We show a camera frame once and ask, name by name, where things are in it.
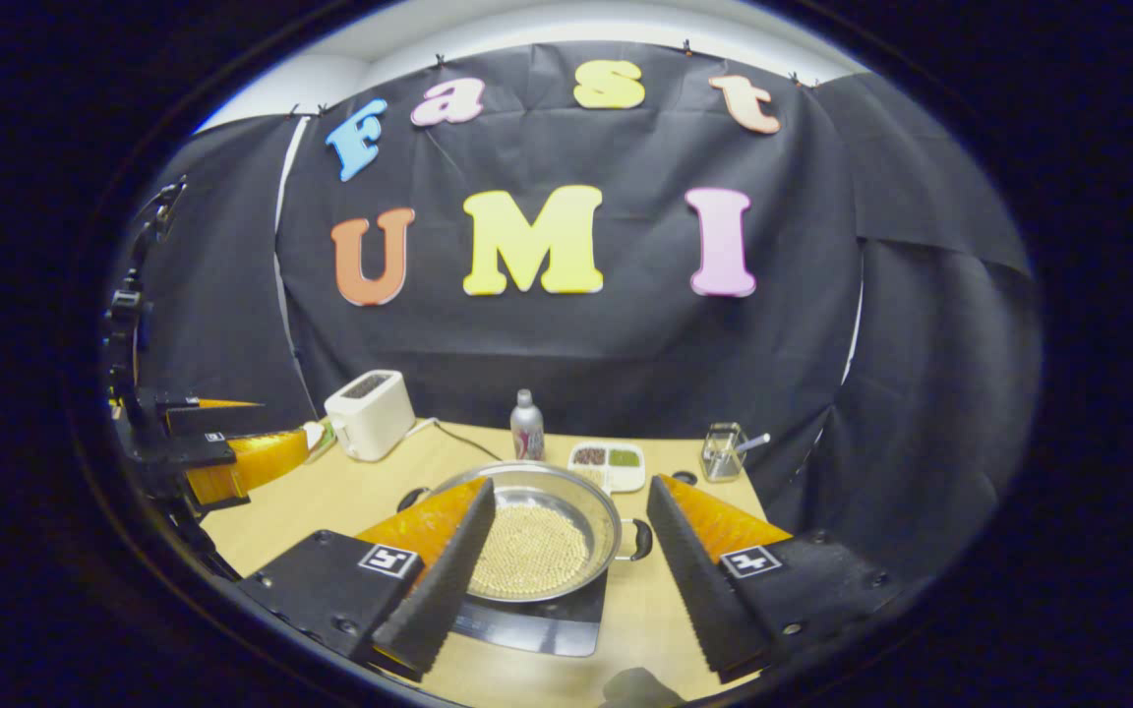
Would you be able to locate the metal mesh utensil holder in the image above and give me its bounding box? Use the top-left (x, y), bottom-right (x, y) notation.
top-left (701, 422), bottom-right (749, 483)

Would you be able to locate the silver printed drink bottle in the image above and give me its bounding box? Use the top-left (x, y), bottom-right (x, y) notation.
top-left (510, 388), bottom-right (546, 461)

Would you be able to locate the white toaster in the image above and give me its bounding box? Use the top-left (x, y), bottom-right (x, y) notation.
top-left (324, 369), bottom-right (417, 463)

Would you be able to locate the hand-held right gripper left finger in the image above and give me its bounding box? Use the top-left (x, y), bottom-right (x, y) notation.
top-left (237, 477), bottom-right (497, 681)

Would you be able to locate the pile of yellow soybeans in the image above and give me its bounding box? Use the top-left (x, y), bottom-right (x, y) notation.
top-left (468, 503), bottom-right (592, 599)

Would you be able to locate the white divided bean tray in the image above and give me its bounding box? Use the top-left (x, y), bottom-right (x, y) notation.
top-left (566, 441), bottom-right (647, 495)

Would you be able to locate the black power cable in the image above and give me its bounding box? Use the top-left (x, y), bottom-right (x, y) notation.
top-left (437, 421), bottom-right (507, 463)

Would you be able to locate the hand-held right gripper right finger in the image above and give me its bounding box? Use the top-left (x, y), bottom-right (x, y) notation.
top-left (645, 474), bottom-right (907, 684)

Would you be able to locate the black induction cooktop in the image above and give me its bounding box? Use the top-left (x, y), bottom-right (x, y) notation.
top-left (448, 570), bottom-right (610, 658)

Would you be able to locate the stainless steel pot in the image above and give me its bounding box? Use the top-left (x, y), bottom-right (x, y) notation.
top-left (396, 460), bottom-right (654, 604)

